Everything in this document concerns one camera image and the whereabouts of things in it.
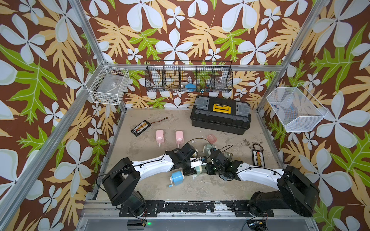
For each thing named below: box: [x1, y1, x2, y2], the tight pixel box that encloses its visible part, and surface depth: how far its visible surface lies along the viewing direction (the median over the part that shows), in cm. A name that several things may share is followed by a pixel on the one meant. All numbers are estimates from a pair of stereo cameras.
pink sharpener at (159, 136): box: [155, 129, 165, 147], surface depth 98 cm
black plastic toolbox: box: [190, 95, 252, 135], surface depth 98 cm
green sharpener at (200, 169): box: [193, 165, 208, 175], surface depth 82 cm
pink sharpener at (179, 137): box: [175, 130, 184, 148], surface depth 97 cm
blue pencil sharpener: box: [168, 170, 185, 188], surface depth 80 cm
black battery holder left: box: [130, 119, 152, 137], surface depth 109 cm
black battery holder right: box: [251, 149, 266, 168], surface depth 93 cm
